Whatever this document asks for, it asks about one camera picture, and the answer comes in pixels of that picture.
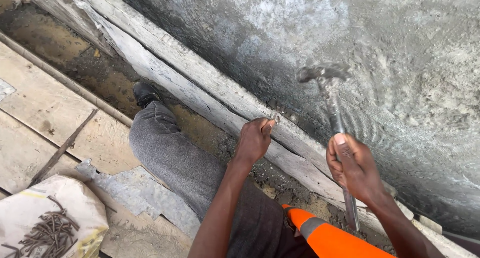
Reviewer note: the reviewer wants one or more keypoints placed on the pile of rusty nails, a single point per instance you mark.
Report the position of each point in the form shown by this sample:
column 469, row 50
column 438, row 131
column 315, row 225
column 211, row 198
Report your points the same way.
column 47, row 233

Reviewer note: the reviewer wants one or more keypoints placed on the steel claw hammer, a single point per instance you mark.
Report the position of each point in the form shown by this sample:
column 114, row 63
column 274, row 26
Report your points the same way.
column 333, row 111

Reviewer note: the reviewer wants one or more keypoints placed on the rusty nail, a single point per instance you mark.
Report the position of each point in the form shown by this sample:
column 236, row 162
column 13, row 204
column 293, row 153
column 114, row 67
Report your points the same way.
column 276, row 113

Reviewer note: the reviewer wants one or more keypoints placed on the weathered wooden board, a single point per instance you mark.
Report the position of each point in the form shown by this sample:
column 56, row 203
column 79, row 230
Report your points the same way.
column 63, row 16

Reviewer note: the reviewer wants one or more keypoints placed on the grey wooden formwork plank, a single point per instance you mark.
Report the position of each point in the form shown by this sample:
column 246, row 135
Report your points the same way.
column 210, row 89

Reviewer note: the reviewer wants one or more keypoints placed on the thin wooden batten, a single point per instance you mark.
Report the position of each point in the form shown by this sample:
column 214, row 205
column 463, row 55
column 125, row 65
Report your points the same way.
column 63, row 147

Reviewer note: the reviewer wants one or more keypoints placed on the plywood formwork sheet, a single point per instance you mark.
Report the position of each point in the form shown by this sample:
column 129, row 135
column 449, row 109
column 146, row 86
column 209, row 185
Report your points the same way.
column 48, row 138

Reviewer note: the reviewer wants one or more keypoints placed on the black shoe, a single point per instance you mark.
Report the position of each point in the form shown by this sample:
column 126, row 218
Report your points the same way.
column 146, row 94

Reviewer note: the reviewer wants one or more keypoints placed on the person's left hand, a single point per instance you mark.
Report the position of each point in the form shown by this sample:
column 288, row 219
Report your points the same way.
column 252, row 139

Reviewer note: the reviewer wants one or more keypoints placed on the person's right hand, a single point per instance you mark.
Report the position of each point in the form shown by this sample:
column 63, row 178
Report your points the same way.
column 356, row 169

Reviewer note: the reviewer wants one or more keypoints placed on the grey torn sheet piece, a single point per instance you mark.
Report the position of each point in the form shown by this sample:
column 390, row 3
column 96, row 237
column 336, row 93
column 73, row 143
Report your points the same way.
column 146, row 196

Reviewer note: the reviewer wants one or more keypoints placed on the orange reflective safety vest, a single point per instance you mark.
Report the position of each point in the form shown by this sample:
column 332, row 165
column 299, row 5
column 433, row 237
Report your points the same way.
column 326, row 235

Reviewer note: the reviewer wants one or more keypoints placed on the long wooden edge strip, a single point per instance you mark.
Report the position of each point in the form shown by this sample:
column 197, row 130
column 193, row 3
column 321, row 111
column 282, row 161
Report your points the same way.
column 63, row 79

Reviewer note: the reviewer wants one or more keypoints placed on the white cement bag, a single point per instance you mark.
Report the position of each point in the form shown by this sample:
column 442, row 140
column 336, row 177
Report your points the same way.
column 48, row 213

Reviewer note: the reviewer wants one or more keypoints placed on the person's grey trouser leg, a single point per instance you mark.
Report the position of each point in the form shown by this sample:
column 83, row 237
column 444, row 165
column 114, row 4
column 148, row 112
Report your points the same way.
column 195, row 175

